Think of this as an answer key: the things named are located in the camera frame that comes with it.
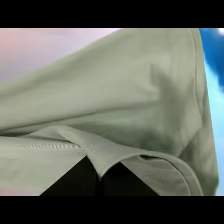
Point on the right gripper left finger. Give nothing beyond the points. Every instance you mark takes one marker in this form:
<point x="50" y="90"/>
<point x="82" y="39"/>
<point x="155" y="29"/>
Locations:
<point x="77" y="181"/>

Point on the grey-green T-shirt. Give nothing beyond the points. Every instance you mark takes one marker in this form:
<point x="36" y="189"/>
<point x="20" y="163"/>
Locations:
<point x="120" y="90"/>

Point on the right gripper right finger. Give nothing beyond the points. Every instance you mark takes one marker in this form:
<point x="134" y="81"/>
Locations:
<point x="125" y="183"/>

